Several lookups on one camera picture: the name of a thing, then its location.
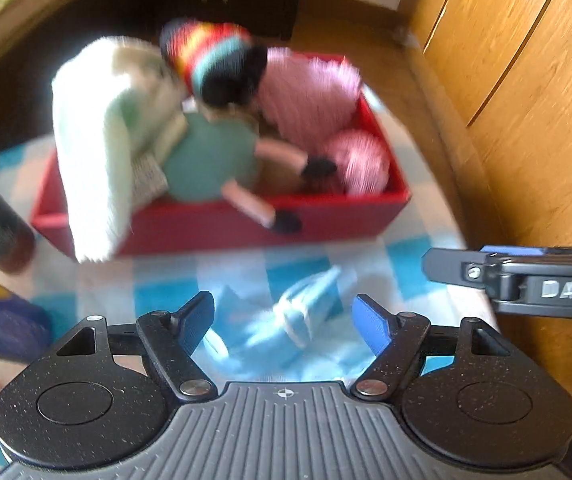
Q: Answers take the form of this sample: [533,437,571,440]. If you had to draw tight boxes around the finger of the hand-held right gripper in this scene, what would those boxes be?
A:
[422,245,572,321]

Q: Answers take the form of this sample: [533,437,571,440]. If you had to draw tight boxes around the pink doll with rainbow hat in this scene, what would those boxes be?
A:
[253,46,393,197]

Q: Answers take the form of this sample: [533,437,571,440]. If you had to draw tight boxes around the cream patterned pouch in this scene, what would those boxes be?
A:
[130,152,169,202]

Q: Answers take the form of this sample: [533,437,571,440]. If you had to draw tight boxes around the teal plush toy pink limbs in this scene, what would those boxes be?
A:
[162,111,338,237]

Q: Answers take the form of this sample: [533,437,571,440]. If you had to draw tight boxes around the dark wooden bed frame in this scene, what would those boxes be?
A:
[0,0,147,126]

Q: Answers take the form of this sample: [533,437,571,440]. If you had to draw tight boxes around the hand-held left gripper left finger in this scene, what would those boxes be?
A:
[55,291,220,404]

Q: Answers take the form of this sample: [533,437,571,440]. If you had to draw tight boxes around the light blue plush toy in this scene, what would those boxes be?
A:
[201,266,352,376]

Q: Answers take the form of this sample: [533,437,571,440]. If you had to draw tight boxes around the blue white checkered cloth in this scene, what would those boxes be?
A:
[0,95,499,466]

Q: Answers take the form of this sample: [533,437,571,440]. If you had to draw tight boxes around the wooden wardrobe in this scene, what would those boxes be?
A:
[405,0,572,261]

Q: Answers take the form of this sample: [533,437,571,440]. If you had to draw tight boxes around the blue and yellow bag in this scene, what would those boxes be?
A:
[0,264,53,363]

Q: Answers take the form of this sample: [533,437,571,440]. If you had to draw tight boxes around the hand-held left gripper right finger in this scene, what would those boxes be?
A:
[349,293,508,404]

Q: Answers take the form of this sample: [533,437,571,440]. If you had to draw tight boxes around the white and green fuzzy garment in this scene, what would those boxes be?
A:
[51,35,189,265]

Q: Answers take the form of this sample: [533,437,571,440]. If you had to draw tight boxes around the red box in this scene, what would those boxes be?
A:
[30,51,412,257]

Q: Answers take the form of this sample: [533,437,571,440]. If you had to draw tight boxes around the rainbow striped knit hat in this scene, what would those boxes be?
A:
[158,17,269,108]

